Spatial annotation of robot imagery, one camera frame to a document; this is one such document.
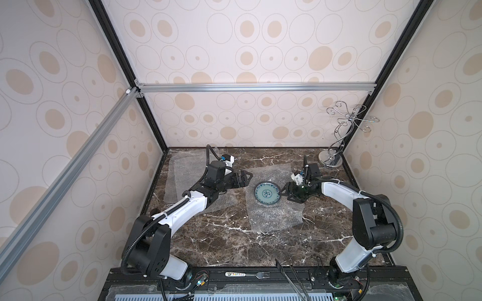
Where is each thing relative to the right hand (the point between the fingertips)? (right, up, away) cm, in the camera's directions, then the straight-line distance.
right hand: (290, 194), depth 92 cm
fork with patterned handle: (-16, -30, -17) cm, 38 cm away
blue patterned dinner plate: (-10, -1, +8) cm, 13 cm away
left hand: (-20, +10, -10) cm, 24 cm away
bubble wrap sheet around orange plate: (-56, +14, +16) cm, 60 cm away
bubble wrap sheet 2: (-29, -3, +6) cm, 30 cm away
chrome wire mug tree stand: (+31, +20, +21) cm, 42 cm away
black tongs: (-5, -30, -20) cm, 37 cm away
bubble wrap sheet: (-3, -9, 0) cm, 10 cm away
